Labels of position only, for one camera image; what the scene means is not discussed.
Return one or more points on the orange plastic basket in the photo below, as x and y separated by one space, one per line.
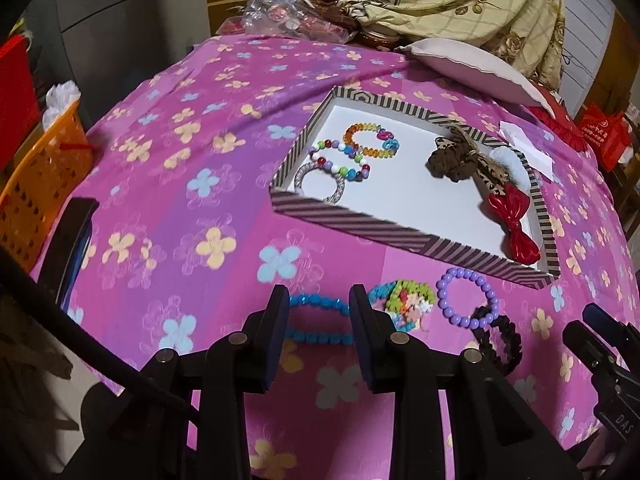
40 185

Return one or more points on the silver woven bangle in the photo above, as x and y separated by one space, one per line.
337 193

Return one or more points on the striped cardboard box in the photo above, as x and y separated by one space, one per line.
400 200

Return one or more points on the red printed shopping bag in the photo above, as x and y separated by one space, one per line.
605 135

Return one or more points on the red bow hair clip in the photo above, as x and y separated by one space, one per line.
515 230

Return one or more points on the red round tin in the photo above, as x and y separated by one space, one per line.
377 37

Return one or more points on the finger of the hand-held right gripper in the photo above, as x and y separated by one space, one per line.
587 345
597 314

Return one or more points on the red paper bag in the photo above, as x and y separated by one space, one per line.
17 95

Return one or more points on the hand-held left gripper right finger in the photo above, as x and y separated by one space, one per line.
361 332

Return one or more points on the red cloth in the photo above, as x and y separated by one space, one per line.
560 120

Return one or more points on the white plastic bag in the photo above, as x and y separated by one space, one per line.
60 97

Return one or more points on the black panel with blue edge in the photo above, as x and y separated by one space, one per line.
65 250

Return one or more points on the grey cabinet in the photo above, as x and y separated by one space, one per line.
125 15

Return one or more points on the white pillow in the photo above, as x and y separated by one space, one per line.
475 65

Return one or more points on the clear plastic bag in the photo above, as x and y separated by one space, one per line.
285 17

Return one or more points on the white paper slip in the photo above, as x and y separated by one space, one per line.
530 152

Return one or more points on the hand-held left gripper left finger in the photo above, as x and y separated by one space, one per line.
278 332

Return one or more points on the purple floral bedsheet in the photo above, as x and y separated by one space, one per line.
200 185

